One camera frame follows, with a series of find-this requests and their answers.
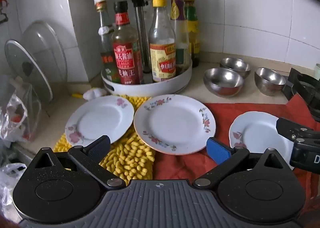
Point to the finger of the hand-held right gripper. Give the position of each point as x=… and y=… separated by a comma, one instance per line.
x=292, y=128
x=306, y=88

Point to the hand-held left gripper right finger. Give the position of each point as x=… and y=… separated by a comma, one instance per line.
x=218, y=152

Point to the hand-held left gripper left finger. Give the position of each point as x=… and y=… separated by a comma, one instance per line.
x=100, y=146

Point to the white plate with pink flower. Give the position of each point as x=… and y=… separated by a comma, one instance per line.
x=100, y=118
x=257, y=133

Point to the stainless steel bowl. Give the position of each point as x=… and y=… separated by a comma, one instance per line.
x=225, y=80
x=270, y=80
x=236, y=64

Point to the large white floral-rim plate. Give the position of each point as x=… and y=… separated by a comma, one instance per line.
x=172, y=123

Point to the yellow chenille mat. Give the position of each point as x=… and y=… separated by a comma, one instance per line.
x=130, y=160

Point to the red cloth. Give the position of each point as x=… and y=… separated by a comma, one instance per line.
x=220, y=115

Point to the white two-tier round rack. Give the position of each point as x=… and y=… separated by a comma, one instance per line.
x=140, y=88

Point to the clear plastic bag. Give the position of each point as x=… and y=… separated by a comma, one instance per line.
x=17, y=113

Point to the red-capped soy sauce bottle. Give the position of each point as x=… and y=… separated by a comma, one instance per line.
x=125, y=53

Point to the white plastic bag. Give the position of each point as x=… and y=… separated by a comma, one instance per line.
x=10, y=180

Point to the clear bottle with red label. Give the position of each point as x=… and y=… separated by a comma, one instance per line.
x=106, y=43

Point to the yellow-capped vinegar bottle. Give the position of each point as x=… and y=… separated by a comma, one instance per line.
x=162, y=53

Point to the clear bottle with purple label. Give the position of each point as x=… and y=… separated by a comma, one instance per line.
x=181, y=38

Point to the bottle with green yellow label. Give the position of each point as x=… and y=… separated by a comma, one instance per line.
x=193, y=33

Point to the glass pot lid with knob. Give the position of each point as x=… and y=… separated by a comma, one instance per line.
x=17, y=55

